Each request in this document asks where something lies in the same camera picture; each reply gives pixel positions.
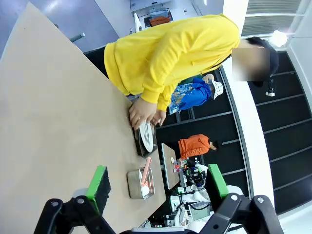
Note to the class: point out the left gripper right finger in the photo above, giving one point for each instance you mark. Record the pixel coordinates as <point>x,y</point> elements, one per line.
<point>243,214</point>

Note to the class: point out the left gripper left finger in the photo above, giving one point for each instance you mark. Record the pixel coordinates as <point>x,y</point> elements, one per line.
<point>101,187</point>

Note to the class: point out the dark brown serving tray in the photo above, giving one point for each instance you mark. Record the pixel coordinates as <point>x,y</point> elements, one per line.
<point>143,154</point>

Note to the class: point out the round white plate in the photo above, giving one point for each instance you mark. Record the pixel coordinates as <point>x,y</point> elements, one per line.
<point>147,140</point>

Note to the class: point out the left forearm yellow sleeve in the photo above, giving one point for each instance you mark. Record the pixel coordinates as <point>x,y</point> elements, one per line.
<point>164,103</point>

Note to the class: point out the right forearm yellow sleeve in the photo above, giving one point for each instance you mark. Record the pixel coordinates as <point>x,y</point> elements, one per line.
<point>158,92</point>

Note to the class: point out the person's right hand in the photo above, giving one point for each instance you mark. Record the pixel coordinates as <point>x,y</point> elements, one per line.
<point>142,112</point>

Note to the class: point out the person's left hand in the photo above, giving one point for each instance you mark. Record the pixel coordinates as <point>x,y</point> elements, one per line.
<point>161,118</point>

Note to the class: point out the rectangular steel container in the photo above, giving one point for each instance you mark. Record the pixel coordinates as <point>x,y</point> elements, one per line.
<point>132,185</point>

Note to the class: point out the black lab device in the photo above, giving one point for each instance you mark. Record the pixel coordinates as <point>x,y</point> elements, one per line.
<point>196,174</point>

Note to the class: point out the small light brown table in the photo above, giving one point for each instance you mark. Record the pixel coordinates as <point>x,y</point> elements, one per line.
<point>169,170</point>

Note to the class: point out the orange hooded mannequin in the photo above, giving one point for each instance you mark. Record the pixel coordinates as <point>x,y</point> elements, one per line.
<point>195,146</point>

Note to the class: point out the blue garment mannequin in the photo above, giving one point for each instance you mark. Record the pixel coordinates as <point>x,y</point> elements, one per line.
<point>192,97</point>

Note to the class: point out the white patterned bucket hat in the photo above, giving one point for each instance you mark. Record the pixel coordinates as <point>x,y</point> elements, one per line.
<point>217,89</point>

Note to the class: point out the grey metal pole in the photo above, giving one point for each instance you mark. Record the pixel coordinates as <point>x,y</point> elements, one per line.
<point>78,36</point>

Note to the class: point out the person in yellow hoodie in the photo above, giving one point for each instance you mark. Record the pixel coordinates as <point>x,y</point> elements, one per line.
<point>182,48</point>

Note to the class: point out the round ceiling lamp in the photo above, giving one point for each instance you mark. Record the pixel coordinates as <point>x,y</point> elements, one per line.
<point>279,38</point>

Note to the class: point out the ceiling mounted camera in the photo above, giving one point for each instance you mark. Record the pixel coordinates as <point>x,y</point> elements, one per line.
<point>270,92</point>

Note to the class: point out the orange item in frame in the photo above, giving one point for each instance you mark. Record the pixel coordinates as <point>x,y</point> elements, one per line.
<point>159,21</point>

